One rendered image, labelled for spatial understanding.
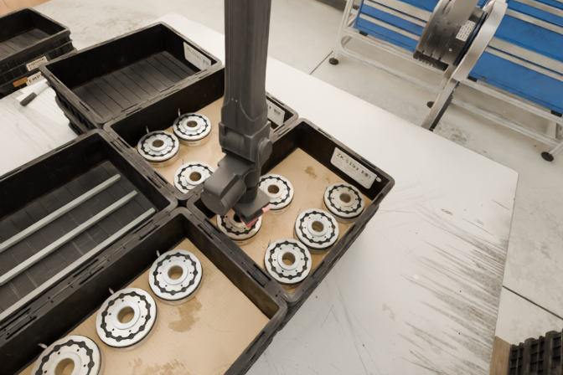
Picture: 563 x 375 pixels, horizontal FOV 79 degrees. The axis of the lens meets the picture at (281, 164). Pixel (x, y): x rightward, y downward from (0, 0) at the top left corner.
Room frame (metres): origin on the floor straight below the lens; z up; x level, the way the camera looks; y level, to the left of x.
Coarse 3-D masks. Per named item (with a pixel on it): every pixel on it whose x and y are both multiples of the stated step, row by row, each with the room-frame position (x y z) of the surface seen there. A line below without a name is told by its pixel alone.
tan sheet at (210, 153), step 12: (204, 108) 0.75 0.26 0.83; (216, 108) 0.76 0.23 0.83; (216, 120) 0.71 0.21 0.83; (216, 132) 0.66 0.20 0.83; (180, 144) 0.59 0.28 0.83; (204, 144) 0.61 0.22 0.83; (216, 144) 0.62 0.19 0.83; (180, 156) 0.55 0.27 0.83; (192, 156) 0.56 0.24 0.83; (204, 156) 0.57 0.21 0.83; (216, 156) 0.58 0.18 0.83; (156, 168) 0.50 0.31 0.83; (168, 168) 0.50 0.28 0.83; (216, 168) 0.53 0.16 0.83; (168, 180) 0.47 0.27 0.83
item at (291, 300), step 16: (288, 128) 0.63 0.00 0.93; (320, 128) 0.66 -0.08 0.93; (272, 144) 0.57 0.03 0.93; (336, 144) 0.61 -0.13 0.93; (384, 176) 0.54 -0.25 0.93; (384, 192) 0.49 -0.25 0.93; (192, 208) 0.35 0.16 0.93; (368, 208) 0.44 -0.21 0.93; (208, 224) 0.32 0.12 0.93; (352, 224) 0.39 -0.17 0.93; (224, 240) 0.30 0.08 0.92; (240, 256) 0.27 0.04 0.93; (256, 272) 0.24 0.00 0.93; (320, 272) 0.27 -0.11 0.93; (272, 288) 0.22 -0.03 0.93; (304, 288) 0.23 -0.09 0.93; (288, 304) 0.20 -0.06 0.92
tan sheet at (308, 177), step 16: (288, 160) 0.61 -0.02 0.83; (304, 160) 0.62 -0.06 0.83; (288, 176) 0.56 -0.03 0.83; (304, 176) 0.57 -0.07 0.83; (320, 176) 0.58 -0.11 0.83; (336, 176) 0.59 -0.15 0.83; (304, 192) 0.52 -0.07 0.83; (320, 192) 0.53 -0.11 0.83; (288, 208) 0.46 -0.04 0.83; (304, 208) 0.47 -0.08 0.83; (320, 208) 0.48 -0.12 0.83; (272, 224) 0.41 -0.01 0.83; (288, 224) 0.41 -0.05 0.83; (256, 240) 0.36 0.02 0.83; (272, 240) 0.36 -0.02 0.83; (256, 256) 0.32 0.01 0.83; (320, 256) 0.35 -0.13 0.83
